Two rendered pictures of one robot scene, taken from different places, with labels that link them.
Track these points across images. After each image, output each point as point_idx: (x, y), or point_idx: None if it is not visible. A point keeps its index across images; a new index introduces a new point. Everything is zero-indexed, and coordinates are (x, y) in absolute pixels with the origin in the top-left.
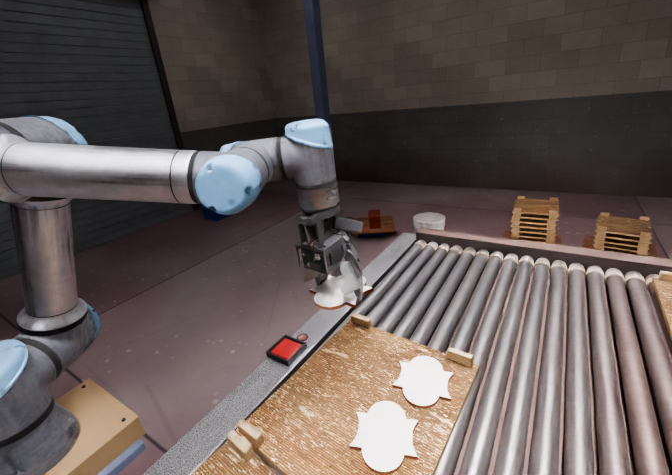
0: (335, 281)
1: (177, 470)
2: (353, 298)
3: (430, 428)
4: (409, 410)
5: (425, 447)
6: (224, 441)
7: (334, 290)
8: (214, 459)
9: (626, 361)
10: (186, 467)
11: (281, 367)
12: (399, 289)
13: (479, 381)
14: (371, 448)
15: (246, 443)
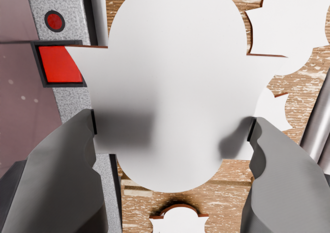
0: (126, 80)
1: (104, 200)
2: (241, 140)
3: (300, 91)
4: (273, 81)
5: (296, 112)
6: (112, 172)
7: (160, 128)
8: (126, 195)
9: None
10: (108, 196)
11: (83, 89)
12: None
13: None
14: None
15: (146, 192)
